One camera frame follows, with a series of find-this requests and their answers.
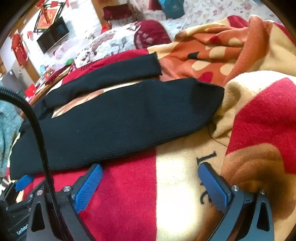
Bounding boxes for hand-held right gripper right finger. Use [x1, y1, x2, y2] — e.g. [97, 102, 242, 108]
[198, 162, 275, 241]

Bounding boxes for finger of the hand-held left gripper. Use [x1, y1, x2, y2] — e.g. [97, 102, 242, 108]
[2, 174, 36, 209]

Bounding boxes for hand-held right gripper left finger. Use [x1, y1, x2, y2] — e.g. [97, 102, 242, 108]
[26, 163, 104, 241]

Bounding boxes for black pants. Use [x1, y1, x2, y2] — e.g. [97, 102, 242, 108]
[9, 52, 225, 180]

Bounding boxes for teal fluffy cloth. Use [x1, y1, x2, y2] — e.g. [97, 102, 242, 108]
[0, 100, 25, 176]

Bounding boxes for red and cream printed blanket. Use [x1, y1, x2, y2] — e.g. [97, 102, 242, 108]
[9, 15, 296, 241]

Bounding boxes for wooden desk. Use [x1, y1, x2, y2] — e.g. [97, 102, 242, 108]
[23, 68, 70, 107]

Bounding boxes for dark red cloth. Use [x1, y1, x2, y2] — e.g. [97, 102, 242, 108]
[45, 66, 71, 85]

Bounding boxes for clear plastic bag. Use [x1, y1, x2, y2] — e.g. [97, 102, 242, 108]
[54, 38, 90, 65]

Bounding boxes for white and red floral pillow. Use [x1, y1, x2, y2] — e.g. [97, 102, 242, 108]
[74, 20, 173, 69]

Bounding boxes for pink floral bedsheet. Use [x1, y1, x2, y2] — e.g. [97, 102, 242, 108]
[129, 0, 287, 35]

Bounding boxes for dark red cushion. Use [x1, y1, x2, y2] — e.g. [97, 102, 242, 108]
[102, 4, 133, 21]

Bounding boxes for teal bag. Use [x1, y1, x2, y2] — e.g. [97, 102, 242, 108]
[157, 0, 185, 19]

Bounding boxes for black braided cable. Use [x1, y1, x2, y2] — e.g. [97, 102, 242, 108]
[0, 86, 58, 210]

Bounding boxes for red hanging wall decoration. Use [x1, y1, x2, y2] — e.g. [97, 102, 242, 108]
[11, 34, 29, 62]

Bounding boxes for black wall television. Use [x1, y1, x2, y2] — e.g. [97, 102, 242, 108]
[36, 17, 70, 54]

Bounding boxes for red diamond wall decoration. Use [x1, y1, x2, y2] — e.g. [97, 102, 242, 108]
[33, 3, 64, 33]

